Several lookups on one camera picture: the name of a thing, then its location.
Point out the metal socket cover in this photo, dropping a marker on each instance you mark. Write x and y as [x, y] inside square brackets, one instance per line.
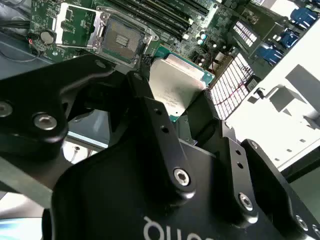
[59, 33]

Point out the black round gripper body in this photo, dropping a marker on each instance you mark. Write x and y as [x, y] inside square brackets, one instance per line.
[112, 200]

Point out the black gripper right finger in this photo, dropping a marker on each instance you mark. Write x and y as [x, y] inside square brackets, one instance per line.
[235, 175]

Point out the silver CPU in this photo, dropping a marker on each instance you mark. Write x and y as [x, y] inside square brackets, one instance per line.
[175, 77]

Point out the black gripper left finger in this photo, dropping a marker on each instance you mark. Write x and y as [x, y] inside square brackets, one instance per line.
[37, 95]

